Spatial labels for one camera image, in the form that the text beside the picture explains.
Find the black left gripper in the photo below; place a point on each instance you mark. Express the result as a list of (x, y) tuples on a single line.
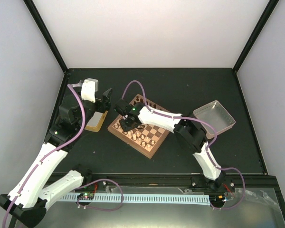
[(104, 103)]

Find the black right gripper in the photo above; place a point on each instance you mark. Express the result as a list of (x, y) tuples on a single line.
[(125, 128)]

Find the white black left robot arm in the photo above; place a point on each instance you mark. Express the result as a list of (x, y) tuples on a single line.
[(29, 201)]

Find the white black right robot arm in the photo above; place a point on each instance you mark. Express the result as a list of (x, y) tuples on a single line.
[(190, 134)]

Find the left controller circuit board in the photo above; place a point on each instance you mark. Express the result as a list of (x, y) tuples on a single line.
[(85, 196)]

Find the controller circuit board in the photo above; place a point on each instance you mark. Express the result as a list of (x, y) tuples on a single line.
[(223, 198), (85, 196)]

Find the right controller circuit board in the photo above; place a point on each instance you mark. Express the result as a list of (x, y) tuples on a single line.
[(223, 198)]

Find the wooden chessboard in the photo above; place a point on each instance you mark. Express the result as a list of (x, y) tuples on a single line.
[(147, 132)]

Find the yellow metal tin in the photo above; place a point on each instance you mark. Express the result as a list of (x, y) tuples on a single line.
[(96, 122)]

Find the pink metal tin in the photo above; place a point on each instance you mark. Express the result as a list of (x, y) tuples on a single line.
[(215, 114)]

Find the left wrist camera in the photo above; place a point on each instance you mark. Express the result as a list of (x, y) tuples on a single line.
[(89, 88)]

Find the white slotted cable duct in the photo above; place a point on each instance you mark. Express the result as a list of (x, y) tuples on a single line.
[(141, 198)]

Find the black left frame post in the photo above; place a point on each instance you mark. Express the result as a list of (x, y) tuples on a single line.
[(45, 32)]

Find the black frame post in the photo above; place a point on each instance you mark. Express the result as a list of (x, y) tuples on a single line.
[(271, 5), (45, 32)]

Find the black rear mounting rail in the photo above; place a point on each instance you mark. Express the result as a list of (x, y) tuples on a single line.
[(197, 182)]

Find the black right frame post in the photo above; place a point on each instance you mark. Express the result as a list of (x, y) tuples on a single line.
[(271, 5)]

